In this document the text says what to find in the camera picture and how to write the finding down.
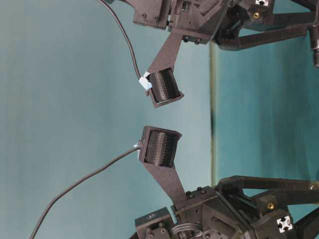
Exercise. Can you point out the black pad gripper finger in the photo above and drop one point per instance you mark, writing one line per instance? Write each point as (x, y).
(157, 153)

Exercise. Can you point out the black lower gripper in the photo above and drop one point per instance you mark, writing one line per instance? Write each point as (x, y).
(225, 212)

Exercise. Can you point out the black long gripper finger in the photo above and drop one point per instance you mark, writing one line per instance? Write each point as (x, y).
(284, 26)

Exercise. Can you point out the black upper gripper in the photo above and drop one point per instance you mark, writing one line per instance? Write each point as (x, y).
(198, 21)

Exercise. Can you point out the threaded steel shaft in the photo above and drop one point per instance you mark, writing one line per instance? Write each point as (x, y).
(316, 42)

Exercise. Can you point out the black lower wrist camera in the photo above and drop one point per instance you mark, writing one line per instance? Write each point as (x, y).
(155, 225)

